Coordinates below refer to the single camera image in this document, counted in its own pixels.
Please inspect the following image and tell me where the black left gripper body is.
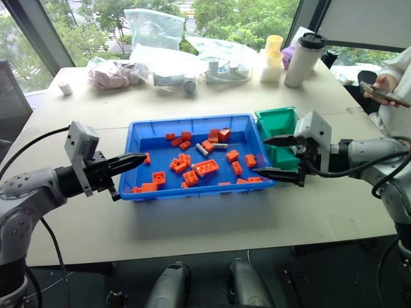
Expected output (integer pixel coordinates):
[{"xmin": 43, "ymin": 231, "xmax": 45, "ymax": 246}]
[{"xmin": 83, "ymin": 150, "xmax": 121, "ymax": 202}]

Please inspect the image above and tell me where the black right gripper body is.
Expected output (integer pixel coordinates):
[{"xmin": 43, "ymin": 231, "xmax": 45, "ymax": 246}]
[{"xmin": 290, "ymin": 135, "xmax": 322, "ymax": 189}]

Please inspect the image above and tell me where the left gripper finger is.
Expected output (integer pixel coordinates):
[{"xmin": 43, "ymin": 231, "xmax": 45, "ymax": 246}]
[
  {"xmin": 107, "ymin": 153, "xmax": 148, "ymax": 170},
  {"xmin": 109, "ymin": 161, "xmax": 144, "ymax": 177}
]

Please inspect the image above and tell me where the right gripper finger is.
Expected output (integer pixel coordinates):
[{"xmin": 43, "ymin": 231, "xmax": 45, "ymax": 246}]
[
  {"xmin": 263, "ymin": 135, "xmax": 299, "ymax": 148},
  {"xmin": 252, "ymin": 167, "xmax": 305, "ymax": 187}
]

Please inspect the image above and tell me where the dark smartphone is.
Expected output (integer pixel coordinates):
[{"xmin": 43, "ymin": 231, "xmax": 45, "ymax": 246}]
[{"xmin": 358, "ymin": 80, "xmax": 411, "ymax": 108}]

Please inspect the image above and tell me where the green plastic bin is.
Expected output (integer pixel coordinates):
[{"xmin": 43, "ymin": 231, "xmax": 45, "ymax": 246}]
[{"xmin": 254, "ymin": 106, "xmax": 302, "ymax": 173}]

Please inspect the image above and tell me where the bystander's hand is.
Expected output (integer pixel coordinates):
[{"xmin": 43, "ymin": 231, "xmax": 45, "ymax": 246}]
[{"xmin": 363, "ymin": 73, "xmax": 399, "ymax": 107}]

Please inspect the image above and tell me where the blue plastic tray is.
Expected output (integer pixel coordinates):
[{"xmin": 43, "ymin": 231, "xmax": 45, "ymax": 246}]
[{"xmin": 118, "ymin": 112, "xmax": 277, "ymax": 203}]

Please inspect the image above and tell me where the orange 2x2 plastic building brick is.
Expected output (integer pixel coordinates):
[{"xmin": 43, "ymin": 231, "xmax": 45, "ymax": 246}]
[{"xmin": 182, "ymin": 169, "xmax": 200, "ymax": 188}]

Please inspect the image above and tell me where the white plastic container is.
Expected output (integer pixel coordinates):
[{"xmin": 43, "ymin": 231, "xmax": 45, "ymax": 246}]
[{"xmin": 259, "ymin": 53, "xmax": 284, "ymax": 84}]

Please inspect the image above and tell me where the orange 2x4 plastic building brick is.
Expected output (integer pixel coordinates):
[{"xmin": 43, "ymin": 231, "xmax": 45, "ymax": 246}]
[{"xmin": 193, "ymin": 158, "xmax": 220, "ymax": 178}]

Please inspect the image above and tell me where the white tumbler with black lid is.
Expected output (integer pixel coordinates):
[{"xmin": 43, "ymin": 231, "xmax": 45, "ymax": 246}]
[{"xmin": 283, "ymin": 31, "xmax": 328, "ymax": 89}]

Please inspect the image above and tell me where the black chair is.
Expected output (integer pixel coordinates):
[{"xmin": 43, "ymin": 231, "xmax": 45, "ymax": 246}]
[{"xmin": 344, "ymin": 70, "xmax": 382, "ymax": 116}]

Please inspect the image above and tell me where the purple plastic object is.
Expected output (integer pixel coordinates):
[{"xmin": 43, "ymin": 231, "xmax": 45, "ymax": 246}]
[{"xmin": 280, "ymin": 46, "xmax": 297, "ymax": 70}]

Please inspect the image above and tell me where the plastic bag with pink contents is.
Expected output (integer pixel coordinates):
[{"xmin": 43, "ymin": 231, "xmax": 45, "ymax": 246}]
[{"xmin": 87, "ymin": 56, "xmax": 152, "ymax": 91}]

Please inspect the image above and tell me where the bag with white grey parts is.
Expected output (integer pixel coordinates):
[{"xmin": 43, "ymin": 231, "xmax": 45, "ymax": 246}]
[{"xmin": 150, "ymin": 69, "xmax": 198, "ymax": 94}]

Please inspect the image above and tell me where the black round object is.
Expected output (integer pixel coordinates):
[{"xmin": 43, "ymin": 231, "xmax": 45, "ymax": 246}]
[{"xmin": 320, "ymin": 47, "xmax": 340, "ymax": 70}]

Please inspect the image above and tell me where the yellow plastic cup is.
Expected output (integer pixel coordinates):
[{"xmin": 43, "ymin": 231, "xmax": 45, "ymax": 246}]
[{"xmin": 264, "ymin": 34, "xmax": 284, "ymax": 59}]

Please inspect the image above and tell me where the dark monitor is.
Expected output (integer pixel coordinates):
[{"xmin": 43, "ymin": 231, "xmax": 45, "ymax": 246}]
[{"xmin": 0, "ymin": 58, "xmax": 34, "ymax": 144}]

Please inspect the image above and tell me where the dark rounded grey shape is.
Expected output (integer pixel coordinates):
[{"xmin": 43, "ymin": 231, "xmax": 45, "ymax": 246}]
[
  {"xmin": 143, "ymin": 261, "xmax": 193, "ymax": 308},
  {"xmin": 225, "ymin": 259, "xmax": 274, "ymax": 308}
]

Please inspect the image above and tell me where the bystander in white clothes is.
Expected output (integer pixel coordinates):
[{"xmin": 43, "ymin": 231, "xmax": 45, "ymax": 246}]
[{"xmin": 372, "ymin": 46, "xmax": 411, "ymax": 139}]

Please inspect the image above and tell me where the large clear plastic bag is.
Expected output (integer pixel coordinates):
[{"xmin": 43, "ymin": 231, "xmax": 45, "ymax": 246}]
[{"xmin": 123, "ymin": 7, "xmax": 258, "ymax": 70}]

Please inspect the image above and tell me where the grey window blind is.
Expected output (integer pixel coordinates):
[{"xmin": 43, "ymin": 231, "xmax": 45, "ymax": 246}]
[{"xmin": 317, "ymin": 0, "xmax": 411, "ymax": 53}]

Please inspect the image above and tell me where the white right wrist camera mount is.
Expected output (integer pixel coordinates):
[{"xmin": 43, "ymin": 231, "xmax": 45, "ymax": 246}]
[{"xmin": 293, "ymin": 110, "xmax": 333, "ymax": 176}]

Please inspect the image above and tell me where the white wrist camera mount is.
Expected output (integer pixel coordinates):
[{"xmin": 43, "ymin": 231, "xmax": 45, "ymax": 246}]
[
  {"xmin": 293, "ymin": 110, "xmax": 333, "ymax": 176},
  {"xmin": 64, "ymin": 121, "xmax": 101, "ymax": 198}
]

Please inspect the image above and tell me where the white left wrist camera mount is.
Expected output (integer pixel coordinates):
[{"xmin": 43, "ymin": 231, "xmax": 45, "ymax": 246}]
[{"xmin": 64, "ymin": 121, "xmax": 101, "ymax": 198}]

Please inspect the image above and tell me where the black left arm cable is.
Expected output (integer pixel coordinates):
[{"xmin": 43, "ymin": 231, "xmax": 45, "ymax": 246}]
[{"xmin": 0, "ymin": 126, "xmax": 71, "ymax": 181}]

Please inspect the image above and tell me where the thin black hanging cable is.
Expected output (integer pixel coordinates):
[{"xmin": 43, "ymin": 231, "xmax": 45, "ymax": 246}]
[{"xmin": 39, "ymin": 217, "xmax": 71, "ymax": 308}]

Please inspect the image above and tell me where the dark window frame post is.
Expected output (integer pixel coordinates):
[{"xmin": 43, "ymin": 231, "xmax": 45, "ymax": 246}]
[{"xmin": 5, "ymin": 0, "xmax": 76, "ymax": 69}]

